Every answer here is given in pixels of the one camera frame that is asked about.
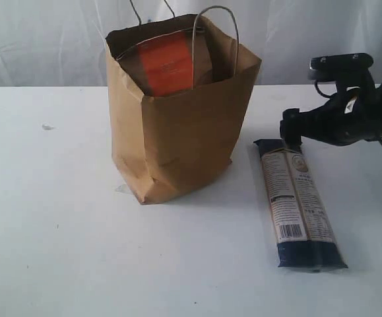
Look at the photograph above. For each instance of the clear tape piece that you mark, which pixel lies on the clear tape piece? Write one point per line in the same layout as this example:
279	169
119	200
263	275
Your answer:
123	189

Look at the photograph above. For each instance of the brown paper shopping bag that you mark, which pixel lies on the brown paper shopping bag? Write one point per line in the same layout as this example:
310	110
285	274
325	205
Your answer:
168	146

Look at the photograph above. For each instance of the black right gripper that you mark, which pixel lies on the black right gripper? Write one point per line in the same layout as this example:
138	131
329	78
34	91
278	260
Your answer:
328	124

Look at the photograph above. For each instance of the small white table scrap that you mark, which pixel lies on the small white table scrap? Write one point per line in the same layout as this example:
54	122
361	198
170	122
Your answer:
47	127

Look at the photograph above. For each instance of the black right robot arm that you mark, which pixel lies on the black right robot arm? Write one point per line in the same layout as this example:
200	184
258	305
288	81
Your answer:
367	108

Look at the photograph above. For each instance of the brown pouch orange label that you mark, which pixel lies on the brown pouch orange label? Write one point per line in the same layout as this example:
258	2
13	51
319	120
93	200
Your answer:
169	63

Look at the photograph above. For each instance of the black noodle packet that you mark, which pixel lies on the black noodle packet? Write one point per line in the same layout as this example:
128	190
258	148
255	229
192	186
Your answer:
304	236

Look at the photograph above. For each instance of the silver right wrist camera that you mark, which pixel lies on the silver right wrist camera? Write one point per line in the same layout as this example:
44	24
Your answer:
333	68

